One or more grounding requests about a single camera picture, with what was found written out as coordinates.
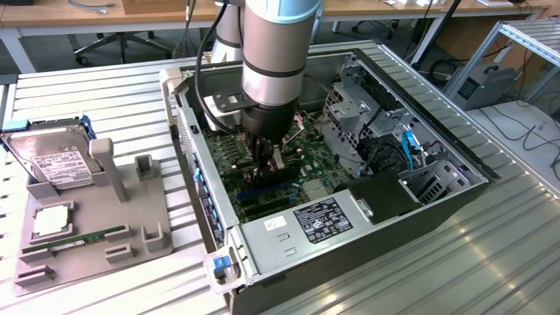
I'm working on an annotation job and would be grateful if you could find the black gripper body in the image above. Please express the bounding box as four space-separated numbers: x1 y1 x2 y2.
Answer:
241 101 301 142

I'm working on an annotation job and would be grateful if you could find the green graphics card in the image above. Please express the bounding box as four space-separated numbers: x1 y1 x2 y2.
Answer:
227 152 304 192

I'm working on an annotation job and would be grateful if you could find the metal socket cover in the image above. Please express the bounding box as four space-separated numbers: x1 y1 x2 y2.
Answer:
283 111 315 145

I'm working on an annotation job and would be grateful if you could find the green motherboard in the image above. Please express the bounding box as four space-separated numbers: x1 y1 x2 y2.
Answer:
203 110 351 222

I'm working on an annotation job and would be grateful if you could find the blue expansion slot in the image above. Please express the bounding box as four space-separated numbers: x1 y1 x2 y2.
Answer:
237 186 292 201

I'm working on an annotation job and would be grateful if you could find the silver chipset heatsink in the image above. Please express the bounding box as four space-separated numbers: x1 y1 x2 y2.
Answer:
300 181 329 201

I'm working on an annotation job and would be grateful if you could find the silver drive cage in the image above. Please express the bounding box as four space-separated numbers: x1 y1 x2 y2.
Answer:
321 81 411 165

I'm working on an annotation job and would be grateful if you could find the silver power supply unit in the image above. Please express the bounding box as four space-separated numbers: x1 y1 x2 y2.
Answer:
236 195 377 276

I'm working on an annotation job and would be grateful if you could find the black plastic air shroud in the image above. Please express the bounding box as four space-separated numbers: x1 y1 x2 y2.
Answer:
348 173 424 226

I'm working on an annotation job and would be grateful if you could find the blue case latch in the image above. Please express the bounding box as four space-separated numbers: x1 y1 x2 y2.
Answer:
209 257 232 274

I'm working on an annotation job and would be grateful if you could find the silver disk bay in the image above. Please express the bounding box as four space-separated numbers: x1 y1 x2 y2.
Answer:
400 160 491 206

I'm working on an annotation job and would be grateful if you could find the black office chair base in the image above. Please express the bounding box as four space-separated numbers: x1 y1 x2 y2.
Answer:
72 31 175 65
332 19 400 41

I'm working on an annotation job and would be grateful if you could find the open black PC case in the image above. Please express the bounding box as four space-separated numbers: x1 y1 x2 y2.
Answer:
159 48 503 315

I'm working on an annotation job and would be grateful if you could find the cardboard box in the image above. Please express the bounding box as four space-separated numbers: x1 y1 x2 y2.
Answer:
121 0 193 15

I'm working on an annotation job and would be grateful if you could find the hard disk in blue carrier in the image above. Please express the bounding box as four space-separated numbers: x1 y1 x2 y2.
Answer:
0 113 99 192

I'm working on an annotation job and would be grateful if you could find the black stand pole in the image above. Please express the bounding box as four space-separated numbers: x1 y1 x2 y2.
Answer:
411 0 464 66

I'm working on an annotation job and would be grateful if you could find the green RAM stick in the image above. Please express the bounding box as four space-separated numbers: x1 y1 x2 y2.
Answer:
21 226 128 255

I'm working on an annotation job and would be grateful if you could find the silver CPU chip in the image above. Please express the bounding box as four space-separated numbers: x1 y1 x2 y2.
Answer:
31 205 75 238

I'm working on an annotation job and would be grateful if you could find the grey parts rack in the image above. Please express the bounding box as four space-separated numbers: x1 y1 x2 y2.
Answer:
11 137 176 298

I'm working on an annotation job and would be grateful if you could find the grey box unit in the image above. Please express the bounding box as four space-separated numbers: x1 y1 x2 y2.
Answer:
444 62 521 111

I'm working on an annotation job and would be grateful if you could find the aluminium profile rack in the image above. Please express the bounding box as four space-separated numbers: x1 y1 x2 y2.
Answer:
449 18 560 99

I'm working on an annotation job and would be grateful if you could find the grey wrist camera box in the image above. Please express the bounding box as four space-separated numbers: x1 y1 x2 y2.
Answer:
203 91 260 133

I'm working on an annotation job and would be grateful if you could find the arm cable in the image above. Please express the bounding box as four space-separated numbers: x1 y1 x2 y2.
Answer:
193 0 232 133

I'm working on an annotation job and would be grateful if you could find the black wire bundle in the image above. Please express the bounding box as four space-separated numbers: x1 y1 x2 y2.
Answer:
356 136 407 175

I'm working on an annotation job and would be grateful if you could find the blue SATA wire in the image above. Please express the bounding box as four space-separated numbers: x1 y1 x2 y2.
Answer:
400 130 421 172

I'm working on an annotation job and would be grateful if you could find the grey network cable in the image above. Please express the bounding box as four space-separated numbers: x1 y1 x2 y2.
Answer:
68 0 117 14

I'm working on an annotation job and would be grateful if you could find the wooden desk with white frame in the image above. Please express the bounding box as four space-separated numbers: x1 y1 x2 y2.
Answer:
321 0 552 66
0 0 220 75

